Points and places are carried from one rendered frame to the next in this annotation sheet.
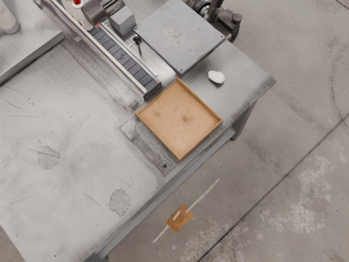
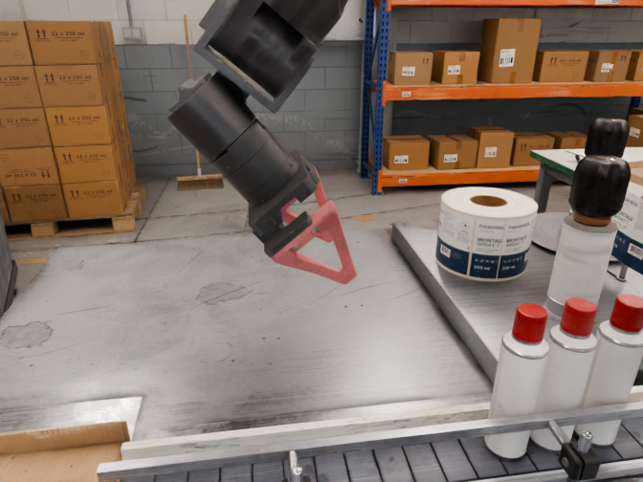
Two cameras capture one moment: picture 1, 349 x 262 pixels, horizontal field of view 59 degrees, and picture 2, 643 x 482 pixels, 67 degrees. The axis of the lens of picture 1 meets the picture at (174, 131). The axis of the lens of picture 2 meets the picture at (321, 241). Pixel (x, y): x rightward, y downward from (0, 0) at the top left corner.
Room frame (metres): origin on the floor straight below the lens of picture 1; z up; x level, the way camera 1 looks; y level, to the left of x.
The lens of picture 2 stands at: (1.06, -0.15, 1.38)
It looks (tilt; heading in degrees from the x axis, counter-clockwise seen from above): 24 degrees down; 119
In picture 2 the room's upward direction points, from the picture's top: straight up
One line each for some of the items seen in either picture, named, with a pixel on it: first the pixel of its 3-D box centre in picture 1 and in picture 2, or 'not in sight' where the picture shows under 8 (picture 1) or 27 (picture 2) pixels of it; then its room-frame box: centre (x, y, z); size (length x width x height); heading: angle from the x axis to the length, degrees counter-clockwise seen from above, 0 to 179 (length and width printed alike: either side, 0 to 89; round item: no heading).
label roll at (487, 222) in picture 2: not in sight; (483, 231); (0.89, 0.91, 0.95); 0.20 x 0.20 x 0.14
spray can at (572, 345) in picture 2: (73, 4); (564, 375); (1.09, 0.42, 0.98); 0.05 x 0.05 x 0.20
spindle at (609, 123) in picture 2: not in sight; (597, 179); (1.08, 1.17, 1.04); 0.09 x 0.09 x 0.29
